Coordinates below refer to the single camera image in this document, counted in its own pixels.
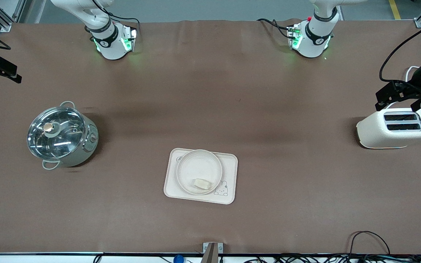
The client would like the round cream plate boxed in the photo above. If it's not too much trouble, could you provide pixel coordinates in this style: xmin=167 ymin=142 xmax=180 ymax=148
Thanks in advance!
xmin=176 ymin=149 xmax=223 ymax=195

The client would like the slice of bread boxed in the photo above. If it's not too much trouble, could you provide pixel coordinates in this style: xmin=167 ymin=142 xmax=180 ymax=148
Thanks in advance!
xmin=192 ymin=178 xmax=211 ymax=190

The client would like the cream two-slot toaster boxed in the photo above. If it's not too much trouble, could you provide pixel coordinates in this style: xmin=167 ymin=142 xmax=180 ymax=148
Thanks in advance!
xmin=356 ymin=108 xmax=421 ymax=149

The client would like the glass pot lid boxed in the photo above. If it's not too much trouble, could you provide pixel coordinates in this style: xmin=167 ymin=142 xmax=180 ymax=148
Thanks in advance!
xmin=27 ymin=106 xmax=87 ymax=160

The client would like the pale green electric pot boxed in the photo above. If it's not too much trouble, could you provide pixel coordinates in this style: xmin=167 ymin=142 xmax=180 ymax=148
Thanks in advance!
xmin=27 ymin=101 xmax=99 ymax=170

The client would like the cream rabbit print tray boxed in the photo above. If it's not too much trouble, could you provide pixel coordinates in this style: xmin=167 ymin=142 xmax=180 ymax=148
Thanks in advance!
xmin=163 ymin=148 xmax=238 ymax=205

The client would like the brown table cover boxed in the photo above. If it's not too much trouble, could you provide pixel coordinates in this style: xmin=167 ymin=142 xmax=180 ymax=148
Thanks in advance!
xmin=0 ymin=19 xmax=421 ymax=254

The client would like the white toaster power cable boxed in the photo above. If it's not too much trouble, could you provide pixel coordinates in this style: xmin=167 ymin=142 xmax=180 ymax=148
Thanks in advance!
xmin=405 ymin=66 xmax=420 ymax=83

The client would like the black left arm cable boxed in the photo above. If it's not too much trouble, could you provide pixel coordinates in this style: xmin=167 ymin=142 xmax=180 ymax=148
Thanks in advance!
xmin=379 ymin=22 xmax=421 ymax=84

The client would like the black base cable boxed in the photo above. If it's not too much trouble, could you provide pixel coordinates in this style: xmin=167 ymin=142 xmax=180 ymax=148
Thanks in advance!
xmin=257 ymin=18 xmax=292 ymax=39
xmin=106 ymin=13 xmax=140 ymax=37

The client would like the black looped cable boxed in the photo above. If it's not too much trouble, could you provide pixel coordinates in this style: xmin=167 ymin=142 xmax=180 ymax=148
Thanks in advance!
xmin=348 ymin=231 xmax=392 ymax=256

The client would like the black cable bundle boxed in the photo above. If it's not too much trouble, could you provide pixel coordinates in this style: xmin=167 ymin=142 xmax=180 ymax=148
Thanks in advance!
xmin=243 ymin=254 xmax=421 ymax=263

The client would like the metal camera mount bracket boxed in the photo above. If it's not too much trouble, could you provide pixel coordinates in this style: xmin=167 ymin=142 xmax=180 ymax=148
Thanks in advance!
xmin=203 ymin=242 xmax=223 ymax=263

